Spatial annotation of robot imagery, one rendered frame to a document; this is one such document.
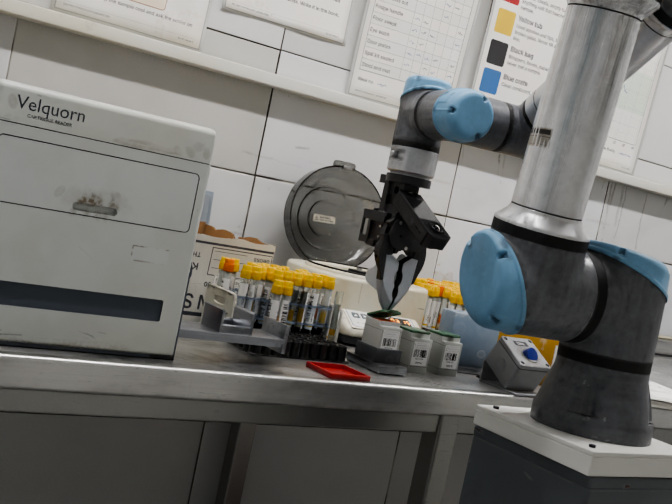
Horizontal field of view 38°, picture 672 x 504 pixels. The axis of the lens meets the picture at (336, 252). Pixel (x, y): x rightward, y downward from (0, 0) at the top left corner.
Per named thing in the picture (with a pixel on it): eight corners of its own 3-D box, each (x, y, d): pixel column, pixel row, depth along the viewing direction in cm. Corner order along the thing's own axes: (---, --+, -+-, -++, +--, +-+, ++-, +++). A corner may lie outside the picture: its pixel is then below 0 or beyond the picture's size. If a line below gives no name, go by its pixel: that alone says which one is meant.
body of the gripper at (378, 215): (393, 250, 158) (408, 178, 157) (425, 259, 151) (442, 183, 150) (355, 244, 154) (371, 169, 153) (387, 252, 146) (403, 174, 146)
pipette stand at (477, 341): (448, 371, 163) (461, 313, 162) (426, 361, 169) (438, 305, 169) (495, 377, 168) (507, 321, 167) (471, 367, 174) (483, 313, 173)
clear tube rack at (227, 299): (226, 339, 149) (235, 293, 148) (198, 325, 157) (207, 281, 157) (335, 350, 160) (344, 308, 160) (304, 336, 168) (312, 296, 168)
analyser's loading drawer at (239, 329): (147, 341, 123) (155, 301, 123) (128, 329, 128) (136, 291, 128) (284, 354, 134) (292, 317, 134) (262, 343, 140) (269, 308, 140)
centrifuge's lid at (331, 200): (301, 149, 193) (285, 153, 201) (282, 273, 192) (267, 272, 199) (394, 171, 202) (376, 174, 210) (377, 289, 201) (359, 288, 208)
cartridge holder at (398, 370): (377, 374, 146) (382, 351, 146) (344, 359, 153) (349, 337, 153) (405, 376, 149) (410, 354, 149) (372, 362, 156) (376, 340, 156)
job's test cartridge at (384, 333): (374, 361, 148) (383, 321, 148) (357, 354, 152) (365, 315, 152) (395, 364, 150) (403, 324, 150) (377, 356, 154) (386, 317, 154)
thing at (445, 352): (437, 375, 157) (446, 334, 156) (419, 367, 161) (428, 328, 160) (456, 377, 159) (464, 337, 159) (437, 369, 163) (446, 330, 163)
